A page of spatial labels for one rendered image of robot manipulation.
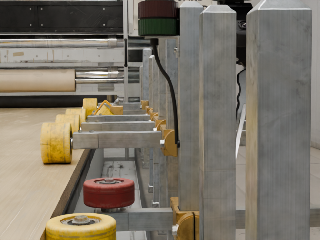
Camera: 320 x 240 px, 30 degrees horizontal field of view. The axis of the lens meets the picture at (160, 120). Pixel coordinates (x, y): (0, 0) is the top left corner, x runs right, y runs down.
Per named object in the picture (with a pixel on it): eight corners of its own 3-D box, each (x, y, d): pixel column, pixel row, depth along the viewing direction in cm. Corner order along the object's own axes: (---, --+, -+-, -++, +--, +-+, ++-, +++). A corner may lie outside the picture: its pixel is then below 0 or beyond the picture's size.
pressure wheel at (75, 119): (79, 107, 143) (78, 127, 137) (81, 134, 148) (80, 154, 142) (55, 107, 143) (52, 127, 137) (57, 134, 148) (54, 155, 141)
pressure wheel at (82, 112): (85, 129, 162) (86, 141, 169) (85, 103, 166) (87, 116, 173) (63, 129, 162) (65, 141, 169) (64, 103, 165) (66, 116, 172)
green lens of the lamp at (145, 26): (176, 36, 91) (176, 22, 91) (180, 34, 86) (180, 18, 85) (137, 36, 91) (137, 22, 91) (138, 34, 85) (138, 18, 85)
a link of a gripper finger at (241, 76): (247, 121, 101) (247, 66, 100) (255, 124, 95) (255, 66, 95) (229, 121, 101) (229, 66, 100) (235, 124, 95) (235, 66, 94)
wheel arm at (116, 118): (249, 124, 172) (249, 111, 172) (252, 125, 169) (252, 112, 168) (75, 126, 169) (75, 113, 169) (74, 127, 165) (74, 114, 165)
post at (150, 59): (160, 204, 194) (159, 55, 190) (160, 206, 190) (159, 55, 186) (149, 204, 193) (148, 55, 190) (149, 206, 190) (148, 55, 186)
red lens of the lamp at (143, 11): (176, 20, 91) (176, 5, 91) (180, 16, 85) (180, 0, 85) (137, 20, 91) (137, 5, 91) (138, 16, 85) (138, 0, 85)
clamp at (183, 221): (199, 225, 100) (199, 195, 100) (211, 249, 87) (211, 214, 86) (166, 226, 100) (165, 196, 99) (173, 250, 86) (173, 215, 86)
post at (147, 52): (152, 166, 243) (151, 48, 239) (152, 168, 240) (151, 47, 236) (143, 166, 243) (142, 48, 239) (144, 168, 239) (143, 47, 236)
